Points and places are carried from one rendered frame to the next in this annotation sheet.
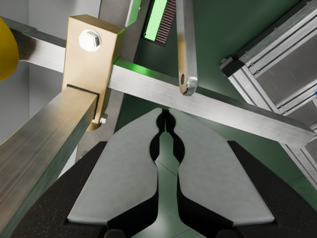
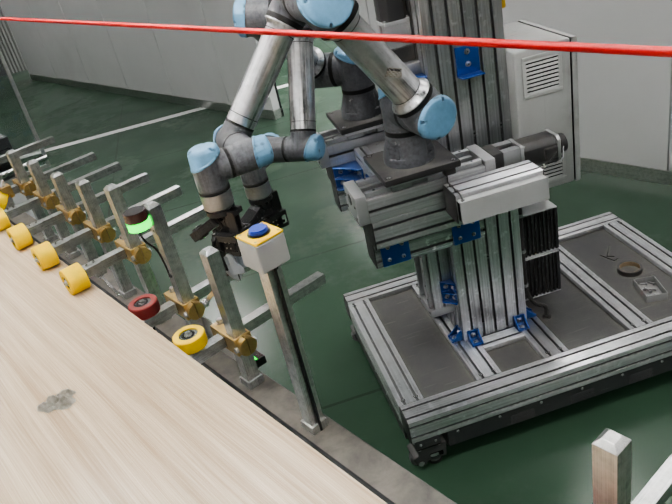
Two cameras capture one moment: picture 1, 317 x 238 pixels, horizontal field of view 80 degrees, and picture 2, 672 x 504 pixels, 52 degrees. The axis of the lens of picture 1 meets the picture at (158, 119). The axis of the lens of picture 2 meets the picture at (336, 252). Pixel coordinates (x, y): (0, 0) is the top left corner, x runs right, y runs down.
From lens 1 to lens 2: 1.76 m
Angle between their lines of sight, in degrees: 82
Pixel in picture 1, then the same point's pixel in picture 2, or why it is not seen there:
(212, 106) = not seen: hidden behind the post
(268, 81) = (438, 389)
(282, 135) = (310, 280)
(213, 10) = not seen: hidden behind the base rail
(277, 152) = (650, 404)
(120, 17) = (234, 369)
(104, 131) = (294, 404)
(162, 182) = not seen: outside the picture
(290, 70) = (433, 370)
